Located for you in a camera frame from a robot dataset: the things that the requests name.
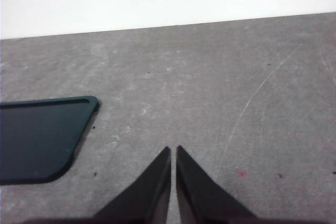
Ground dark flat rectangular tray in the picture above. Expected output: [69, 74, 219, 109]
[0, 95, 100, 185]

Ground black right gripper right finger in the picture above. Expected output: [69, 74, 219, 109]
[175, 145, 260, 224]

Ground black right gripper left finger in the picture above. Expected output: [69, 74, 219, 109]
[93, 146, 172, 224]

